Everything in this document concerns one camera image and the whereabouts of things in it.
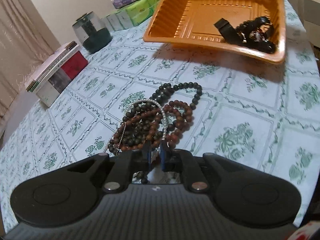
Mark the beige curtain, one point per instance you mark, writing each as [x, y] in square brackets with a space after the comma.
[15, 42]

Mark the orange plastic tray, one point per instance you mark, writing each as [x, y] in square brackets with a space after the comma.
[200, 17]

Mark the bright green tissue pack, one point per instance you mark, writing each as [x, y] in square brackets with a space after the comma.
[140, 10]

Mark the dark green glass jar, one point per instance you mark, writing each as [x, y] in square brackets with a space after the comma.
[96, 38]

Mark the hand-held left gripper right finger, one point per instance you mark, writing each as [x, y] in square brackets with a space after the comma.
[163, 156]

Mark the green floral tablecloth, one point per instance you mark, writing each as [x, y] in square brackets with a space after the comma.
[250, 110]

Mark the white box with red panel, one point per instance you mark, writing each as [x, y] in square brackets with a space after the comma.
[72, 65]

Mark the pale green tissue pack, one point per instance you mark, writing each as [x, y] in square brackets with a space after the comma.
[112, 21]

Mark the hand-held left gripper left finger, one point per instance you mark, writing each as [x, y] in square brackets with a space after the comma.
[148, 156]

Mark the stack of books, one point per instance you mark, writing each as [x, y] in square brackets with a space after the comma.
[50, 67]

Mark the black wrist watch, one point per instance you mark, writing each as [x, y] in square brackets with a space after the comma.
[227, 31]

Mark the red white printed object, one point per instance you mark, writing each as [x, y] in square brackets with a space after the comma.
[307, 231]

